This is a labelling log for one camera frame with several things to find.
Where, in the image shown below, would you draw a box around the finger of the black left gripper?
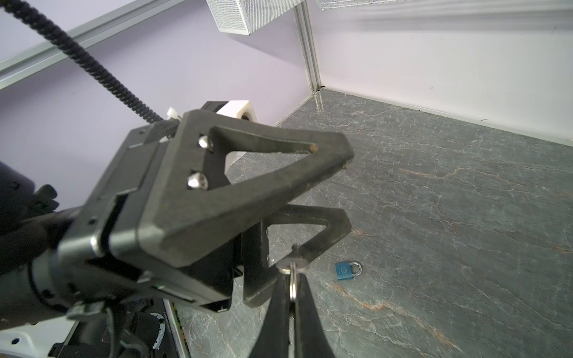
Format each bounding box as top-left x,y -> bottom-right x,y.
242,204 -> 352,307

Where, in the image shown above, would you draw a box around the silver key with ring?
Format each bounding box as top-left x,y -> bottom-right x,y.
275,244 -> 309,318

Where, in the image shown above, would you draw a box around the white mesh box basket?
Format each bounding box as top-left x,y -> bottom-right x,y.
207,0 -> 301,36

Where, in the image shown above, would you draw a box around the black corrugated left cable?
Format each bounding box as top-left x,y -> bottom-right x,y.
0,0 -> 181,135

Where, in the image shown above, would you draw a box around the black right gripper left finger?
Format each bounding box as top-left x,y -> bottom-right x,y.
249,274 -> 290,358

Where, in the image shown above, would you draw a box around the blue padlock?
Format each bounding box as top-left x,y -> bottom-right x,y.
335,261 -> 363,280

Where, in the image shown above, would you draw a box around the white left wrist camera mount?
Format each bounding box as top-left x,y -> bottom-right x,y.
166,99 -> 259,173

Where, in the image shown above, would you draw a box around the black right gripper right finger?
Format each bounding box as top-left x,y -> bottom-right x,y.
292,273 -> 334,358

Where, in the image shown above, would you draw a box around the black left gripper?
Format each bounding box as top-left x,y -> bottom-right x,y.
57,110 -> 354,312

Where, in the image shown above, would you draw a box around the aluminium frame rails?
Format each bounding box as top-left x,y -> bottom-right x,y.
1,1 -> 310,118

